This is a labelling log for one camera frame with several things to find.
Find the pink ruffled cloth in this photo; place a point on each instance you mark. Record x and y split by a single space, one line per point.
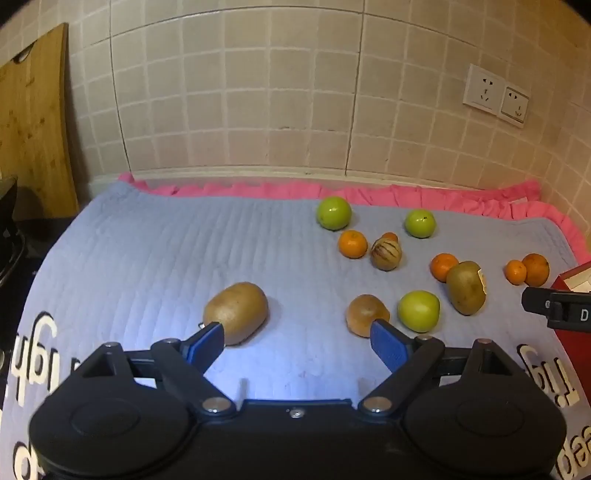
518 202

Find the right white wall socket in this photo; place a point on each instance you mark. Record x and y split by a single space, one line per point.
514 105

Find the white wall socket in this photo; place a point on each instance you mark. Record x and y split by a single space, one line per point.
484 90
514 105

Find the large right orange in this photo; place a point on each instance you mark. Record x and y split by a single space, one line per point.
537 269

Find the left white wall socket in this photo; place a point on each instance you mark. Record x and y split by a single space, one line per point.
484 90

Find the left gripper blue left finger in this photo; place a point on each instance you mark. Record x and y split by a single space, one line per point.
204 347

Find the wooden cutting board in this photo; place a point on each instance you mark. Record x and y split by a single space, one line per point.
34 143

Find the right small mandarin orange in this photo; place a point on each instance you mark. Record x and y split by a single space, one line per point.
515 272

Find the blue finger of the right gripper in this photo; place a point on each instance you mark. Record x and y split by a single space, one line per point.
563 310

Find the red white cardboard box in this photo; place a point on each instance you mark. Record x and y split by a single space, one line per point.
576 344

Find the round brown fruit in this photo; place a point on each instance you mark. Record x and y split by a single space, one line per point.
363 311

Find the middle mandarin orange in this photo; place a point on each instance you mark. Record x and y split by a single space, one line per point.
441 265

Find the green apple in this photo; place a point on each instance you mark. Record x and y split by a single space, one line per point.
419 311
334 213
420 223

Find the left mandarin orange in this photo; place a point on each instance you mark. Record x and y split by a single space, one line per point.
353 244

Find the light blue quilted mat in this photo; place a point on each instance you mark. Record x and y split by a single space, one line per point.
135 268

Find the kiwi with yellow sticker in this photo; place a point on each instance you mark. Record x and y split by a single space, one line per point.
466 286

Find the plain brown kiwi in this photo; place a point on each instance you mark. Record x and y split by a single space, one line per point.
240 309

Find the striped tan pepino melon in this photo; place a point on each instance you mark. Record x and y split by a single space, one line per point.
386 254

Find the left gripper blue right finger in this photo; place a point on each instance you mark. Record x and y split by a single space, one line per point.
392 346

